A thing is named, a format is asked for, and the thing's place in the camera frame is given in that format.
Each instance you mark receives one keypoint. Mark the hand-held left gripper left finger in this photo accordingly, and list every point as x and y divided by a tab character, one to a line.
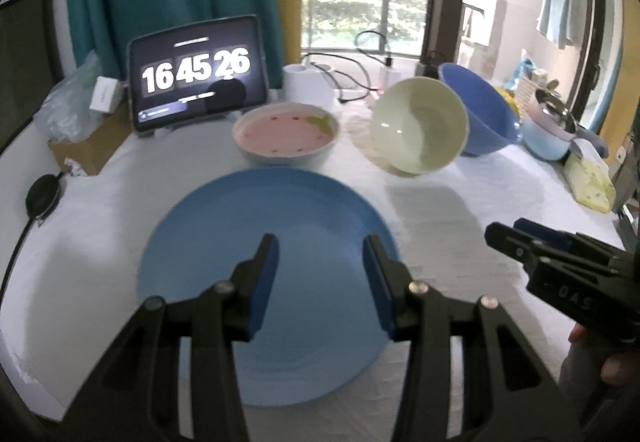
262	287

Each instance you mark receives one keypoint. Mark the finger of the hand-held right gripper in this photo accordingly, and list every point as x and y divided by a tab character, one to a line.
550	233
510	242

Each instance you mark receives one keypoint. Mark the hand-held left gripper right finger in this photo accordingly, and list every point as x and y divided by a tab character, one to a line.
377	282

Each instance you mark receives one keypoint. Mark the blue plate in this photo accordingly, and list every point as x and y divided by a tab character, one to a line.
320	222

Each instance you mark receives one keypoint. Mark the blue bowl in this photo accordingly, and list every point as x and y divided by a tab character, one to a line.
490	112

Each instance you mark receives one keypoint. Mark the pale green bowl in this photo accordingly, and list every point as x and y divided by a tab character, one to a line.
420	127

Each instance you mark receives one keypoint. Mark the pink ceramic bowl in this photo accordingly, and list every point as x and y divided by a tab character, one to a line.
280	132

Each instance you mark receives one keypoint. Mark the person's right hand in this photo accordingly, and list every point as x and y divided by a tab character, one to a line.
617	372

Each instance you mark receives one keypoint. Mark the yellow tissue pack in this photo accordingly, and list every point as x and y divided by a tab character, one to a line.
590	182

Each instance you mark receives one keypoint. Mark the light blue pot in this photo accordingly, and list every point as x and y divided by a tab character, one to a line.
542	144

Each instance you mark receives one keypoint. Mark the grey cloth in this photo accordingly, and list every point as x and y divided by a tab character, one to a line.
595	144

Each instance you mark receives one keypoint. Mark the stainless steel bowl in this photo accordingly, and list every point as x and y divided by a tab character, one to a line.
555	109

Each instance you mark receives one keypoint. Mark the yellow wipes packet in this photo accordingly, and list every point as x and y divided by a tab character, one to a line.
510	99

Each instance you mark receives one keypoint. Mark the white basket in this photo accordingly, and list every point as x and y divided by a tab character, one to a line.
540	82

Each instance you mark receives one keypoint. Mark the white textured tablecloth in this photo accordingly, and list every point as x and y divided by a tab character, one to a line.
125	202

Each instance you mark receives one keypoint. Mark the blue plastic bag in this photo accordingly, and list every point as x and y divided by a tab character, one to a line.
520	72

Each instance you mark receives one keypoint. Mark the black power adapter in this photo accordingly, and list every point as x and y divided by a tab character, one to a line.
427	71

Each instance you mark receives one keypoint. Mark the white charger plug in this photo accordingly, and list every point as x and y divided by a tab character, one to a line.
388	77

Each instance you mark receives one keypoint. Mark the white desk lamp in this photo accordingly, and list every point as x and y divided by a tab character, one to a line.
307	87

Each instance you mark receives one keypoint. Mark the black tablet with clock display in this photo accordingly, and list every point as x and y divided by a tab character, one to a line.
195	72

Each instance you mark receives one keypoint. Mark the hanging light blue shirt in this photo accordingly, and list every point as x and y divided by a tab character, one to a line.
560	7

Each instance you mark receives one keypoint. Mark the small white box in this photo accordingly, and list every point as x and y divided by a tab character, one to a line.
106	94

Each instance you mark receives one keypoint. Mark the dark sliding door frame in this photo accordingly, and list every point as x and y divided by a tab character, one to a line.
607	22

